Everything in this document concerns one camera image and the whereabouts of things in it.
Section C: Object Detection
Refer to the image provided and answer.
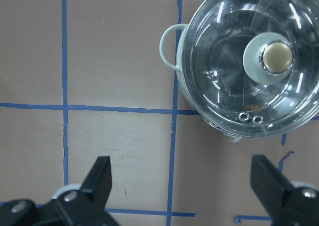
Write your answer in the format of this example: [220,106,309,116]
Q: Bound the glass pot lid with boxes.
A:
[181,0,319,139]

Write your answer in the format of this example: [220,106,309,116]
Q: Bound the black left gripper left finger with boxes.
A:
[0,156,118,226]

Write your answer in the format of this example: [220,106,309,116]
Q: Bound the pale green cooking pot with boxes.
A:
[159,0,319,143]

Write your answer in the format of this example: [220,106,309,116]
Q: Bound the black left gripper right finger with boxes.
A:
[250,155,319,226]

